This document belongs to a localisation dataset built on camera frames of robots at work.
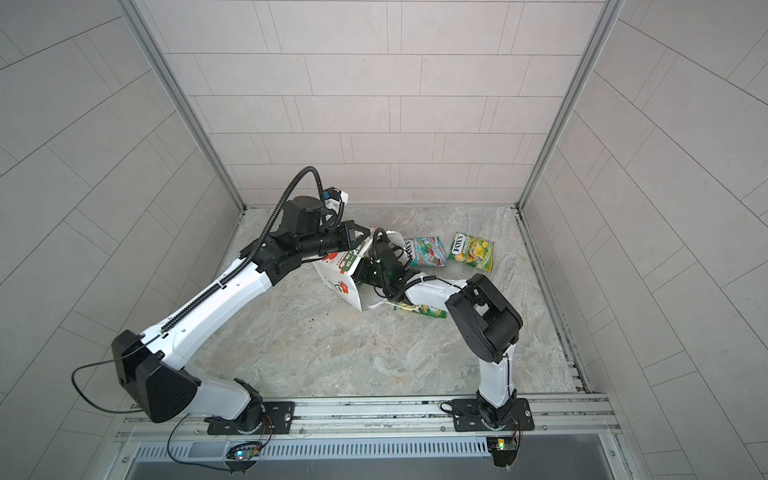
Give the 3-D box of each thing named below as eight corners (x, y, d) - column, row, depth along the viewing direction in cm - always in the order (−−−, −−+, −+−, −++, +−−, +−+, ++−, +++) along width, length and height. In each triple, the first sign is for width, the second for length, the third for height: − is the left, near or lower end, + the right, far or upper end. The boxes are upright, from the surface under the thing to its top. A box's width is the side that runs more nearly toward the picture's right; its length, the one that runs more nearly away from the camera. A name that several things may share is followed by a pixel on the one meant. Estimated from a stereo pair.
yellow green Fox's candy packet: (447, 259, 103) (449, 254, 100) (454, 237, 109) (455, 231, 107) (490, 271, 100) (493, 266, 97) (494, 248, 106) (497, 242, 104)
